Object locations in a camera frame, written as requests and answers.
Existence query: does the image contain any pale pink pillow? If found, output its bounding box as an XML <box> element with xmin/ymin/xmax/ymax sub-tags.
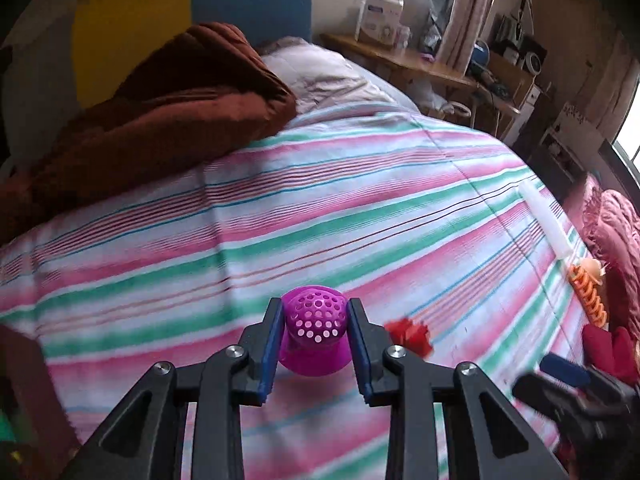
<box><xmin>260</xmin><ymin>40</ymin><xmax>421</xmax><ymax>116</ymax></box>

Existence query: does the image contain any grey yellow blue headboard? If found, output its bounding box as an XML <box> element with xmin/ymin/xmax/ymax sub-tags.
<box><xmin>0</xmin><ymin>0</ymin><xmax>313</xmax><ymax>161</ymax></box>

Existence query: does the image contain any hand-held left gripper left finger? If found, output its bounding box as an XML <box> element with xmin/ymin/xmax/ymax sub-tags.
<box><xmin>65</xmin><ymin>298</ymin><xmax>284</xmax><ymax>480</ymax></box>

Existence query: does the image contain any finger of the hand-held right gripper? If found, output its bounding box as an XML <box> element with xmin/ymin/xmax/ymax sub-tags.
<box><xmin>512</xmin><ymin>372</ymin><xmax>591</xmax><ymax>421</ymax></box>
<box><xmin>540</xmin><ymin>353</ymin><xmax>591</xmax><ymax>388</ymax></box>

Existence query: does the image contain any striped bed cover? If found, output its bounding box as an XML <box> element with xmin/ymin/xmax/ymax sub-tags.
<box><xmin>0</xmin><ymin>105</ymin><xmax>601</xmax><ymax>480</ymax></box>

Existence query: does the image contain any white cabinet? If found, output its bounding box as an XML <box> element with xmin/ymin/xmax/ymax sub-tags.
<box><xmin>500</xmin><ymin>80</ymin><xmax>546</xmax><ymax>146</ymax></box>

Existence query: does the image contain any orange spiral toy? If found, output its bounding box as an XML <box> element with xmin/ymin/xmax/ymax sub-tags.
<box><xmin>567</xmin><ymin>259</ymin><xmax>608</xmax><ymax>326</ymax></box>

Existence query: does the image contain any white printed box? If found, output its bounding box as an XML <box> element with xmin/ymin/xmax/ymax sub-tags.
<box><xmin>355</xmin><ymin>0</ymin><xmax>405</xmax><ymax>43</ymax></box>

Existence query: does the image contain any purple perforated cup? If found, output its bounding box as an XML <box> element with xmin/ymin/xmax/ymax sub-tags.
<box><xmin>279</xmin><ymin>285</ymin><xmax>353</xmax><ymax>376</ymax></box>

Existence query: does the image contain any wooden desk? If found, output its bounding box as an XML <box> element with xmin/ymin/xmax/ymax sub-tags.
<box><xmin>320</xmin><ymin>32</ymin><xmax>523</xmax><ymax>121</ymax></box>

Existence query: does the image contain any white tube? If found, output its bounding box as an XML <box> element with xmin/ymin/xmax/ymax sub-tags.
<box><xmin>517</xmin><ymin>180</ymin><xmax>573</xmax><ymax>261</ymax></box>

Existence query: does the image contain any red ruffled toy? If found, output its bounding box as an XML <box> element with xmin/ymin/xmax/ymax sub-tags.
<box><xmin>385</xmin><ymin>317</ymin><xmax>433</xmax><ymax>358</ymax></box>

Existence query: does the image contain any brown duvet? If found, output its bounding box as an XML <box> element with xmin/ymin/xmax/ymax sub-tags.
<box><xmin>0</xmin><ymin>22</ymin><xmax>298</xmax><ymax>246</ymax></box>

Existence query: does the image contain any red cloth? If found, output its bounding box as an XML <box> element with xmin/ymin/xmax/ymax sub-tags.
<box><xmin>582</xmin><ymin>325</ymin><xmax>638</xmax><ymax>381</ymax></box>

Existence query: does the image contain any beige curtain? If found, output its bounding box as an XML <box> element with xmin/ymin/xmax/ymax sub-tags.
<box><xmin>437</xmin><ymin>0</ymin><xmax>506</xmax><ymax>71</ymax></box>

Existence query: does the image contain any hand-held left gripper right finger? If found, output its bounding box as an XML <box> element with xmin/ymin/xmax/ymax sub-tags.
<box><xmin>348</xmin><ymin>298</ymin><xmax>571</xmax><ymax>480</ymax></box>

